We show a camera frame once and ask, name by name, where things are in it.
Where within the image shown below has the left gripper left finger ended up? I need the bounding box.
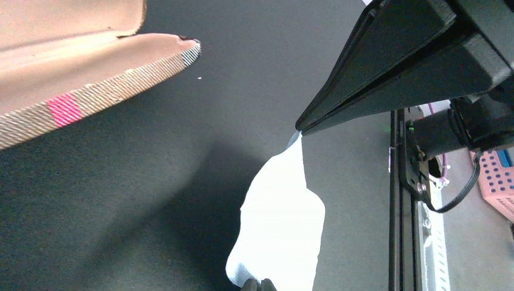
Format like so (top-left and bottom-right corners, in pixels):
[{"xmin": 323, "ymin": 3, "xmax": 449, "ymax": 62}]
[{"xmin": 241, "ymin": 278, "xmax": 261, "ymax": 291}]

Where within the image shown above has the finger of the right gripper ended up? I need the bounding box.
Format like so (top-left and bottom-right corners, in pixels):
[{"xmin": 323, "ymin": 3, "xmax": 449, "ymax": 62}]
[{"xmin": 295, "ymin": 1, "xmax": 512, "ymax": 135}]

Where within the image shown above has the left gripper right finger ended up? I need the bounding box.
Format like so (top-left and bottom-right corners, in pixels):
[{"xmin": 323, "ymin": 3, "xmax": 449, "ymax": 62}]
[{"xmin": 261, "ymin": 278, "xmax": 277, "ymax": 291}]

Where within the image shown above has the light blue cleaning cloth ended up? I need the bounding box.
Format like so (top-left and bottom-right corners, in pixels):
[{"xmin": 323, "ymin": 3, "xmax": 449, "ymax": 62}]
[{"xmin": 225, "ymin": 131, "xmax": 325, "ymax": 290}]

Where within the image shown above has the brown plaid glasses case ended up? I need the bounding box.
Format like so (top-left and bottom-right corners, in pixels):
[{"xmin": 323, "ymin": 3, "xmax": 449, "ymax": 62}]
[{"xmin": 1, "ymin": 1, "xmax": 201, "ymax": 149}]

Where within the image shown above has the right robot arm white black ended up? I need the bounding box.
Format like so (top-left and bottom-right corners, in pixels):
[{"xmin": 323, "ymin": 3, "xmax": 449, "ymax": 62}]
[{"xmin": 295, "ymin": 1, "xmax": 513, "ymax": 156}]

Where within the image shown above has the pink perforated basket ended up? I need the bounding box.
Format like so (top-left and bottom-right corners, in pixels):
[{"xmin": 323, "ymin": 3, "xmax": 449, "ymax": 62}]
[{"xmin": 478, "ymin": 148, "xmax": 513, "ymax": 223}]

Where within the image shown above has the black thin cable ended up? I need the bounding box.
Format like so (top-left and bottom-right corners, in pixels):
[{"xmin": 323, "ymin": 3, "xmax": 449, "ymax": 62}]
[{"xmin": 421, "ymin": 150, "xmax": 482, "ymax": 215}]

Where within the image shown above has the black aluminium frame rail front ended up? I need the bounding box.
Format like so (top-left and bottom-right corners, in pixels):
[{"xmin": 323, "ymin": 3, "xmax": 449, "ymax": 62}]
[{"xmin": 388, "ymin": 109, "xmax": 421, "ymax": 290}]

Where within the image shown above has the white slotted cable duct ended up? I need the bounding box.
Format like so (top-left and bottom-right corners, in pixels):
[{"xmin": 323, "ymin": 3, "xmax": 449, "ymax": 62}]
[{"xmin": 417, "ymin": 189, "xmax": 452, "ymax": 291}]

